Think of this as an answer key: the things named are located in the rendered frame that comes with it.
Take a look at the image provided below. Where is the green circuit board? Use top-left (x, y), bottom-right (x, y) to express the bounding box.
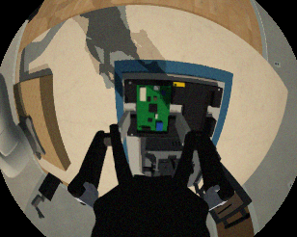
top-left (137, 85), bottom-right (172, 132)

